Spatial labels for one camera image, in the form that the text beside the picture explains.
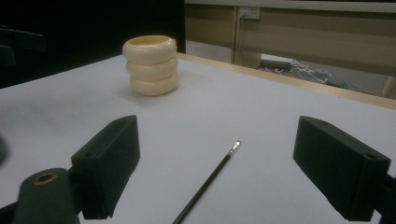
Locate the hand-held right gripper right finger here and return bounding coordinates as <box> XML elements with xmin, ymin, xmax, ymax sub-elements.
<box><xmin>292</xmin><ymin>115</ymin><xmax>392</xmax><ymax>222</ymax></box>

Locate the pile of white cables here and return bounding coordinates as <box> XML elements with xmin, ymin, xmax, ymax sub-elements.
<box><xmin>261</xmin><ymin>59</ymin><xmax>347</xmax><ymax>89</ymax></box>

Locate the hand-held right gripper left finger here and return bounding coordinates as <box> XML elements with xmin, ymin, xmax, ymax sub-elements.
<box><xmin>71</xmin><ymin>114</ymin><xmax>141</xmax><ymax>220</ymax></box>

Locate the cream ringed pen holder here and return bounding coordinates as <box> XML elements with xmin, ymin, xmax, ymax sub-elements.
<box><xmin>121</xmin><ymin>35</ymin><xmax>180</xmax><ymax>97</ymax></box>

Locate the white wall label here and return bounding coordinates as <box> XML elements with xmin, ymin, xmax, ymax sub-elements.
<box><xmin>239</xmin><ymin>7</ymin><xmax>262</xmax><ymax>21</ymax></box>

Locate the wooden furniture frame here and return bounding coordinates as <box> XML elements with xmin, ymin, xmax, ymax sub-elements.
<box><xmin>184</xmin><ymin>0</ymin><xmax>396</xmax><ymax>101</ymax></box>

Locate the black pencil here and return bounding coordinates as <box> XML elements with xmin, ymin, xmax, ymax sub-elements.
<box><xmin>172</xmin><ymin>139</ymin><xmax>242</xmax><ymax>224</ymax></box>

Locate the dark equipment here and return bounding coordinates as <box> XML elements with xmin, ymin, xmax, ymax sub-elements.
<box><xmin>0</xmin><ymin>25</ymin><xmax>48</xmax><ymax>68</ymax></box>

